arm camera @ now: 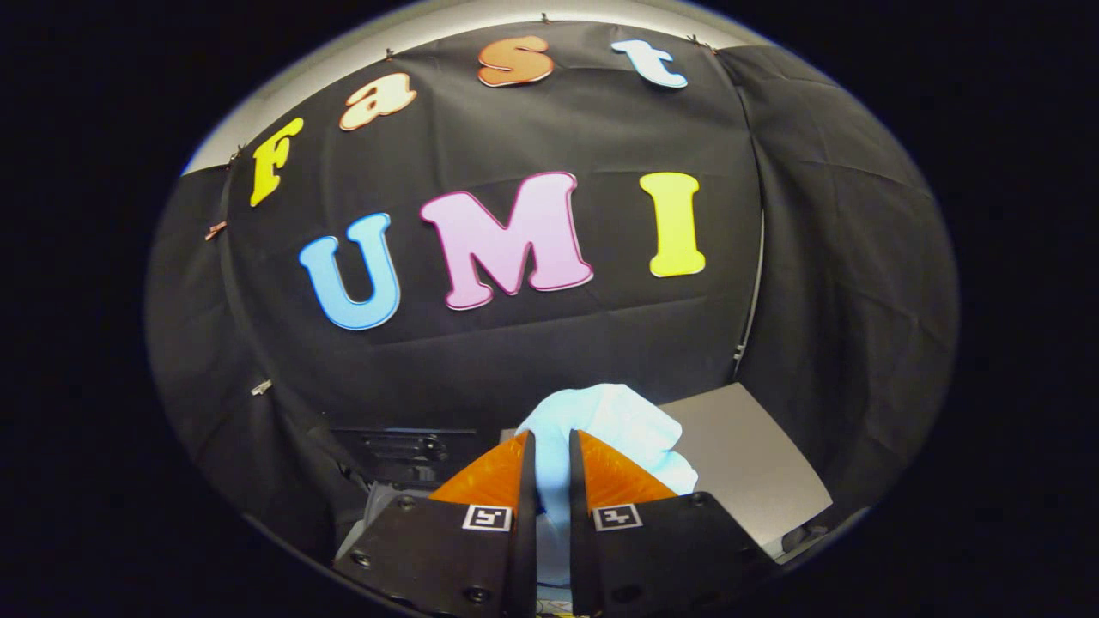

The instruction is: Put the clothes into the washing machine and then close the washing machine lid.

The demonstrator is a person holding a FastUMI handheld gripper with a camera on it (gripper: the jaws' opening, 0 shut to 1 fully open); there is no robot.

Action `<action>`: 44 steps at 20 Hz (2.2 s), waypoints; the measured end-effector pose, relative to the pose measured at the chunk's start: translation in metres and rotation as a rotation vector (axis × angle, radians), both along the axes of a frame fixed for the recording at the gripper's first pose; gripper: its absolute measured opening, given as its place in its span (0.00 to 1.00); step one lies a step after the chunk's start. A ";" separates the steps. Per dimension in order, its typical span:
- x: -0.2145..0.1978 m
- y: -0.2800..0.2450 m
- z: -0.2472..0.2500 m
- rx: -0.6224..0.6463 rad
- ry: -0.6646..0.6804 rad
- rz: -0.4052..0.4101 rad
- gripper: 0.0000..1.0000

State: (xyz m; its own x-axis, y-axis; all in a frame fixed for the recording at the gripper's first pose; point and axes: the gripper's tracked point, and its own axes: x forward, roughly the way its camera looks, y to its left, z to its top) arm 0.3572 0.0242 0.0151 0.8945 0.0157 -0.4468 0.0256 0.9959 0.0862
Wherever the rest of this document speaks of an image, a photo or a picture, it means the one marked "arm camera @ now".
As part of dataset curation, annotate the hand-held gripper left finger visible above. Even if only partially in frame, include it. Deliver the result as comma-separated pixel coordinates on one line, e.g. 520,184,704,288
333,431,539,618

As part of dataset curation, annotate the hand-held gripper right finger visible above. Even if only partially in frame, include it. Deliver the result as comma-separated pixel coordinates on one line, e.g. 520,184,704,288
568,429,774,618

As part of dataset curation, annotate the light blue shirt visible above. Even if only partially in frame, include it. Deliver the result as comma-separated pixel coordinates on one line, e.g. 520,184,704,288
515,384,698,586

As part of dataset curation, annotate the small dark washing machine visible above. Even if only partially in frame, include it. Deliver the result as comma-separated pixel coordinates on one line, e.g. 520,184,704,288
331,425,516,563

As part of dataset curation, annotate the washing machine glass lid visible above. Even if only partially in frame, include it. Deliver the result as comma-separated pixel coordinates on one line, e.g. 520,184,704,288
331,427,478,487

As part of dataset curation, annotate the grey beige cabinet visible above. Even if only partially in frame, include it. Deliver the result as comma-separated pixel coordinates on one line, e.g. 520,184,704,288
502,382,834,563

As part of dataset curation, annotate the black backdrop cloth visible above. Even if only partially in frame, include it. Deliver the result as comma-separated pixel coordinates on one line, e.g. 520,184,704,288
146,21,961,559

